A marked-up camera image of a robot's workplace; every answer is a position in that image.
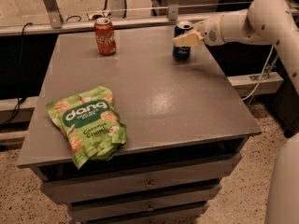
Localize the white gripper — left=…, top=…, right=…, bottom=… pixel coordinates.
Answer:
left=173, top=14, right=225, bottom=47

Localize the blue pepsi can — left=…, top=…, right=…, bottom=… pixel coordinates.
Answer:
left=173, top=21, right=192, bottom=61

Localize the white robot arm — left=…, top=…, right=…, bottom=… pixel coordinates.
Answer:
left=173, top=0, right=299, bottom=224

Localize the red coca-cola can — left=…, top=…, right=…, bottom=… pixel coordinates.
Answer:
left=94, top=18, right=116, bottom=56

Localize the green rice chip bag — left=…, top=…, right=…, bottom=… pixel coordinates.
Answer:
left=46, top=86, right=127, bottom=169

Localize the grey drawer cabinet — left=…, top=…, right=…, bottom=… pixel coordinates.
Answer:
left=18, top=26, right=260, bottom=224

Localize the power strip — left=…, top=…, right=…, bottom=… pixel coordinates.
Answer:
left=87, top=12, right=111, bottom=21

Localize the white cable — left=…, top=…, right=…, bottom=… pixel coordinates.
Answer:
left=241, top=44, right=275, bottom=102

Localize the metal railing frame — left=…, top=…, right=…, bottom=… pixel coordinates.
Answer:
left=0, top=0, right=299, bottom=37

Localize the black cable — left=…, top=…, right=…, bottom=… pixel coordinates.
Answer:
left=0, top=21, right=34, bottom=127

